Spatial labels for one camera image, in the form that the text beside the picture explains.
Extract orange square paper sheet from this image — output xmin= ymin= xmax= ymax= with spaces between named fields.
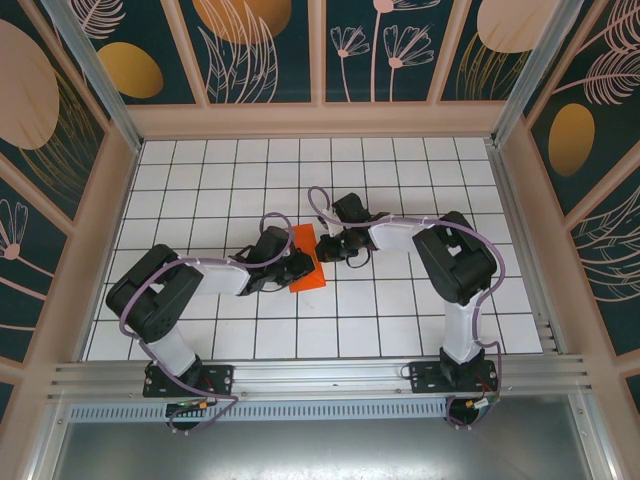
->
xmin=288 ymin=223 xmax=327 ymax=295

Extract grey metal sheet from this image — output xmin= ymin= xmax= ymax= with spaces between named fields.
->
xmin=49 ymin=418 xmax=601 ymax=480

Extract small electronics board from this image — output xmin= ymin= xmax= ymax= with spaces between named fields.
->
xmin=447 ymin=394 xmax=502 ymax=430
xmin=164 ymin=397 xmax=224 ymax=434

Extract wall panel with pink flowers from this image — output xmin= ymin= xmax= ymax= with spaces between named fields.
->
xmin=322 ymin=0 xmax=455 ymax=106

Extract long aluminium mounting rail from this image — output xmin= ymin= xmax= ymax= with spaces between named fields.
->
xmin=47 ymin=355 xmax=594 ymax=401

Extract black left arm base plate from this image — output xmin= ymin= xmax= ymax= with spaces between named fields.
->
xmin=143 ymin=363 xmax=235 ymax=399

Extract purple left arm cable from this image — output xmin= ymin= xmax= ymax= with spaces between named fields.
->
xmin=118 ymin=212 xmax=297 ymax=437

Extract aluminium side rail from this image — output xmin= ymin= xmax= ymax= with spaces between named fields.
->
xmin=485 ymin=139 xmax=569 ymax=357

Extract slotted grey cable tray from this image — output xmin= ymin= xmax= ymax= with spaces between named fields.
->
xmin=67 ymin=399 xmax=576 ymax=422

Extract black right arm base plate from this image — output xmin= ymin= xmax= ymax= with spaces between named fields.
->
xmin=409 ymin=360 xmax=501 ymax=397

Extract wall panel orange circle feather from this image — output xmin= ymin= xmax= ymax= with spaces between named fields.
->
xmin=178 ymin=0 xmax=317 ymax=106

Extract wall panel with orange oval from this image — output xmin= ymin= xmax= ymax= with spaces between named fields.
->
xmin=64 ymin=0 xmax=200 ymax=106

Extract aluminium corner post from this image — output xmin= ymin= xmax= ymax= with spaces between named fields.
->
xmin=569 ymin=384 xmax=619 ymax=480
xmin=42 ymin=0 xmax=145 ymax=152
xmin=489 ymin=0 xmax=585 ymax=147
xmin=24 ymin=399 xmax=71 ymax=480

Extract wall panel orange oval feathers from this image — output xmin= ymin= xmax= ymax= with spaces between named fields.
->
xmin=522 ymin=0 xmax=640 ymax=219

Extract wall panel pink circle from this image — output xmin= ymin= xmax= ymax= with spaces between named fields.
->
xmin=438 ymin=0 xmax=550 ymax=105

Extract wall panel single pink flower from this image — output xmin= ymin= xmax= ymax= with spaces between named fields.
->
xmin=0 ymin=164 xmax=71 ymax=364

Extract wall panel pink feather lines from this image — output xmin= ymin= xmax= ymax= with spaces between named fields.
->
xmin=567 ymin=192 xmax=640 ymax=359

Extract wall panel large pink disc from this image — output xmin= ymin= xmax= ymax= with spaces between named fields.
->
xmin=0 ymin=0 xmax=112 ymax=226

